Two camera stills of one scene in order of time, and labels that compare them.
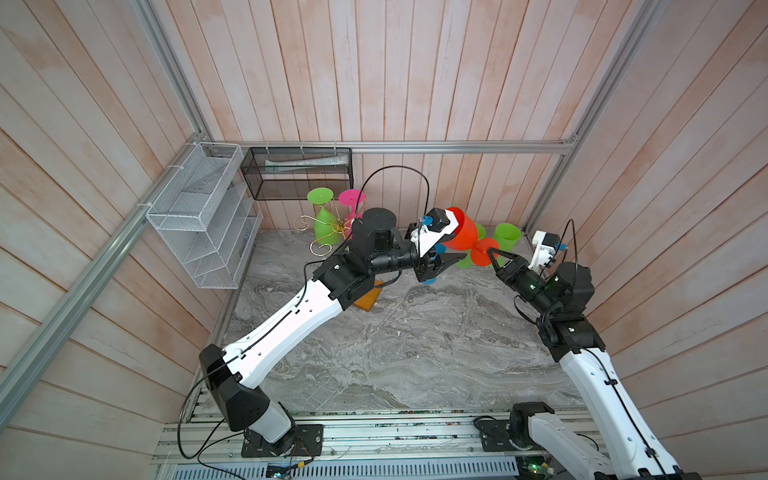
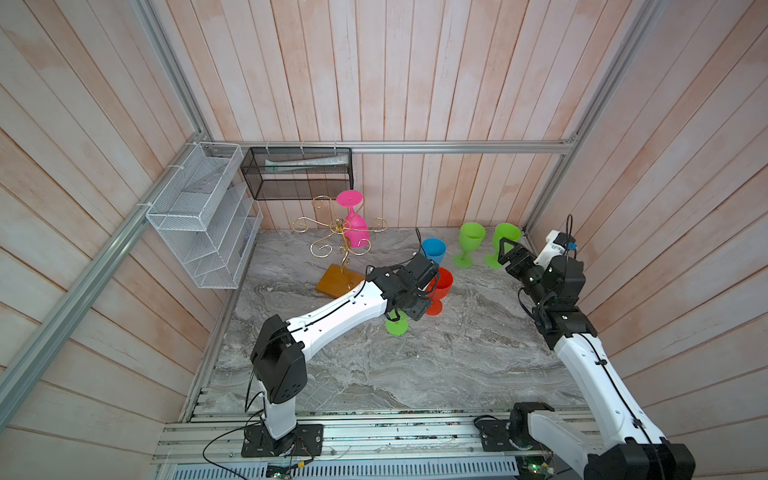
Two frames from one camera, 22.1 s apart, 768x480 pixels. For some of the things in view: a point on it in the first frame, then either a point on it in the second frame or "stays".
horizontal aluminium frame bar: x=207 y=148 stays
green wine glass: x=508 y=236 stays
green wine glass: x=468 y=261 stays
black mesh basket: x=292 y=173 stays
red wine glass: x=466 y=238 to x=438 y=287
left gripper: x=427 y=268 to x=417 y=311
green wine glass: x=325 y=231 to x=397 y=328
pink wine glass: x=355 y=199 stays
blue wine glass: x=439 y=248 stays
